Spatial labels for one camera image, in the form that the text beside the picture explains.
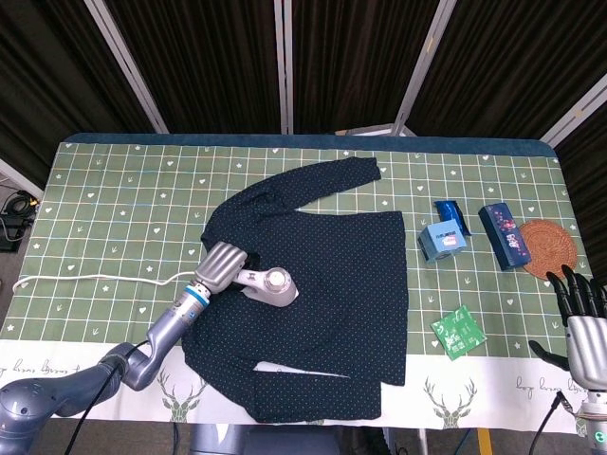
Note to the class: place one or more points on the teal underlay cloth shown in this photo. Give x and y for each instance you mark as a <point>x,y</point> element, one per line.
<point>303,141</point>

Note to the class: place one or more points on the white partition post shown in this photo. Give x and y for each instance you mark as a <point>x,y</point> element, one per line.
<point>284,66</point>
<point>422,66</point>
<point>19,176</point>
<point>576,114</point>
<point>125,66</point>

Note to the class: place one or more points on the white partition foot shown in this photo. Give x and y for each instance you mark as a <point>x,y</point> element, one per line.
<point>374,130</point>

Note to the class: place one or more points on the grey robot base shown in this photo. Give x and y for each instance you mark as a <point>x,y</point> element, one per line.
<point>218,441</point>

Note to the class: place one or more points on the green checked tablecloth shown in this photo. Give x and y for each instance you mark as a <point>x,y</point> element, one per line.
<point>118,199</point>

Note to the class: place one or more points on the green sachet packet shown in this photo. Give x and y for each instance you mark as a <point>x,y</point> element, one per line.
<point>459,333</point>

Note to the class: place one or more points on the dark brown pleated curtain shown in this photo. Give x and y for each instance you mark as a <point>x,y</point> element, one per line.
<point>213,61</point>

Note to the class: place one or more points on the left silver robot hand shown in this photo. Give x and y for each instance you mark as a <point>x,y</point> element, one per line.
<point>220,267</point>

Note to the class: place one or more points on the brown woven round coaster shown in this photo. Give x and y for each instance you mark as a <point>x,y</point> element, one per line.
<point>552,251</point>

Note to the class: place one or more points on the white handheld iron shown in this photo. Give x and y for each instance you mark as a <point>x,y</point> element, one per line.
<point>277,284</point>

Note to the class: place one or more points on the dark blue tall box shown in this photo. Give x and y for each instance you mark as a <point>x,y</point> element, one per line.
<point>505,237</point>

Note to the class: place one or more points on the light blue small box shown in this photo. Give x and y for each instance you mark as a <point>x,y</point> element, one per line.
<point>443,242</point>

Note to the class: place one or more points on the navy polka dot shirt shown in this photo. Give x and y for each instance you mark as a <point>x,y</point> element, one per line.
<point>332,284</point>

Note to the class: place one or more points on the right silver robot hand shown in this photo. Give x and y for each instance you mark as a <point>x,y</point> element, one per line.
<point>588,346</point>

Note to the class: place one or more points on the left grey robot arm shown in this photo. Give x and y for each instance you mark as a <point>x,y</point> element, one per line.
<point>163,329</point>

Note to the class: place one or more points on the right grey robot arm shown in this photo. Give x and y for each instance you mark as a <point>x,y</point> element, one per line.
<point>595,417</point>

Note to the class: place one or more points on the dark blue foil packet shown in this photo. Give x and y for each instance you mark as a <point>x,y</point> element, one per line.
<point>450,211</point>

